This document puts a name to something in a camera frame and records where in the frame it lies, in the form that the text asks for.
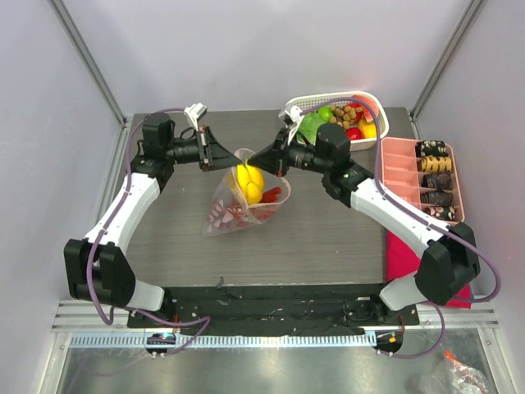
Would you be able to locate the clear pink zip top bag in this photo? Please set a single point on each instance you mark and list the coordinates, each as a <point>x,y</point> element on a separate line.
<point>230,181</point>

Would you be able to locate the red chili pepper toy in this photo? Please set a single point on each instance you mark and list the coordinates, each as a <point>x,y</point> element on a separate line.
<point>227,213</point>

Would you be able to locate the green lettuce leaf toy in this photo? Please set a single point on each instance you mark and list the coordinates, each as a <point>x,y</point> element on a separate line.
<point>307,132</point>

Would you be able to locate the white slotted cable duct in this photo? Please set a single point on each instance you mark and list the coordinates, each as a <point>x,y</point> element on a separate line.
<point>160,340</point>

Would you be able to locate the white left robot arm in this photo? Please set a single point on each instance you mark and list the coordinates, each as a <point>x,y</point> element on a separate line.
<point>97,269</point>

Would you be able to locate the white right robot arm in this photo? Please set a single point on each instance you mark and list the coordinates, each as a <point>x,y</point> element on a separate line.
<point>448,254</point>

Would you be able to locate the yellow leopard sock roll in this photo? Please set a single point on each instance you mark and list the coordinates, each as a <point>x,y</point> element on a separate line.
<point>433,164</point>

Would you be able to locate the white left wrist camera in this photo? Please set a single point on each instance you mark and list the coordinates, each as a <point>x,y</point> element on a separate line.
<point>195,113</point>

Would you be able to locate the brown longan bunch toy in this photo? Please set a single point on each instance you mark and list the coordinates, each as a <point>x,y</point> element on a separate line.
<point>347,116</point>

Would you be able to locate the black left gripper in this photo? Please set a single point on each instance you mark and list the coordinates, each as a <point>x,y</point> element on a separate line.
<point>215,156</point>

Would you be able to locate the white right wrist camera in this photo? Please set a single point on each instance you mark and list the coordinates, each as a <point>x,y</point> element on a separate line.
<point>292,117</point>

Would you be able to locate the red tomato toy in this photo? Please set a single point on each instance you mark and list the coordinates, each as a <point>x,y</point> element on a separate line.
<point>354,133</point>

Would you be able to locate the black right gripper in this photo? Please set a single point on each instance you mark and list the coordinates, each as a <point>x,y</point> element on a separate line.
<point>280,153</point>

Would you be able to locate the watermelon slice toy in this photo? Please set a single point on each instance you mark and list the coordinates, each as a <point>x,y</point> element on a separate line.
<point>370,109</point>

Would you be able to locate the white perforated plastic basket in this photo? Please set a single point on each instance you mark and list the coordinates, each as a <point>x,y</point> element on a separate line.
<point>341,99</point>

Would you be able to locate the green apple toy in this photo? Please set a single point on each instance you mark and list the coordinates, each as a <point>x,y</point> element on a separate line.
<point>325,113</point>

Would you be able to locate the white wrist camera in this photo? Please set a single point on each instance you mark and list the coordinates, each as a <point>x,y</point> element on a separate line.
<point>292,117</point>
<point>195,113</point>

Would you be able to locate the yellow banana bunch toy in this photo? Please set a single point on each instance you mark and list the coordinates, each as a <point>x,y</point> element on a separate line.
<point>251,183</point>

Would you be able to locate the dark brown sock roll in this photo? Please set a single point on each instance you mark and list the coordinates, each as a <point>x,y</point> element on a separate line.
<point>438,181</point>

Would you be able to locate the crumpled clear plastic bag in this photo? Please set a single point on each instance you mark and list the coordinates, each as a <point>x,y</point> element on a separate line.
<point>452,376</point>

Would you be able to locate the aluminium frame rail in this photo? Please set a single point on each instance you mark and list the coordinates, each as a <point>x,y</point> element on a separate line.
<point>81,316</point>

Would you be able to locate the black patterned sock roll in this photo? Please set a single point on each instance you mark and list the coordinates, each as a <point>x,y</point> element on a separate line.
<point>438,198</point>

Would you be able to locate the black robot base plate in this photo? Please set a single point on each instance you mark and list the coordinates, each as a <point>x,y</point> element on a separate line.
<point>289,310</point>

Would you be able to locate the magenta cloth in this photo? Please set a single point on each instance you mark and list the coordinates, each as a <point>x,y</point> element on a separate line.
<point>401,260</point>

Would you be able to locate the black pink floral sock roll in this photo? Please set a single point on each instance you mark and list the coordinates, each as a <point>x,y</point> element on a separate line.
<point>443,213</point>

